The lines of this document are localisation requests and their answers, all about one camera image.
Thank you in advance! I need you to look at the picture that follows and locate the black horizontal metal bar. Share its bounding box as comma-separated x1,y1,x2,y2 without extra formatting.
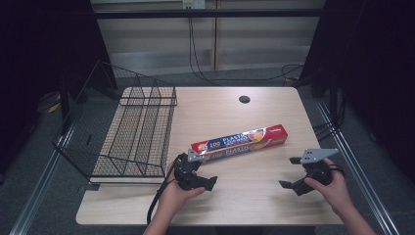
93,8,327,20

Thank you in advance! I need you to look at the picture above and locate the small yellow object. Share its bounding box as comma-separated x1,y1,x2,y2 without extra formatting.
46,102,62,115

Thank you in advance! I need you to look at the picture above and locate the person's left hand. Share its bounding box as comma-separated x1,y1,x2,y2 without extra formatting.
159,162,208,213

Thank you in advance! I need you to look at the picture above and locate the black wire mesh basket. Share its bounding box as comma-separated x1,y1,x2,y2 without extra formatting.
51,60,179,185

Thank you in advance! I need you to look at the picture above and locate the bundle of black cables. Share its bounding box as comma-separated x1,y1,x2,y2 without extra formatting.
312,97,346,142

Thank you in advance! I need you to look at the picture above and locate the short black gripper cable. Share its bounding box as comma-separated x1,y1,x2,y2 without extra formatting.
327,164,346,178

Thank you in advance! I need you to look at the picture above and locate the silver metal floor rail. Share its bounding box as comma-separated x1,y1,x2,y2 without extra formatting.
315,99,401,235
9,125,76,235

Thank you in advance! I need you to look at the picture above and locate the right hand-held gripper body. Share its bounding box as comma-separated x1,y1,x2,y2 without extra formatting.
300,148,341,186

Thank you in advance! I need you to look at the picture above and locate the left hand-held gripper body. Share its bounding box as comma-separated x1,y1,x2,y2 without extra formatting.
173,148,207,192

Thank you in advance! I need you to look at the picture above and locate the white wall power outlet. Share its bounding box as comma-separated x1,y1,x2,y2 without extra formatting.
181,0,207,10

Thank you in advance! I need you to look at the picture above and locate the red and blue plastic wrap box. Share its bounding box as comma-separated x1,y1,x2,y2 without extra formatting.
190,123,289,162

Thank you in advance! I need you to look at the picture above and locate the person's right hand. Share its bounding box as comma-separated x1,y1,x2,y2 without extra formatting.
304,158,354,215

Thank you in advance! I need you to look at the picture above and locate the dark curtain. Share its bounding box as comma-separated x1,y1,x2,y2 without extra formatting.
298,0,415,184
0,0,117,177

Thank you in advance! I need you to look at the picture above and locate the black floor cable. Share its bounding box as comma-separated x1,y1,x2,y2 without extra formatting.
187,17,305,83

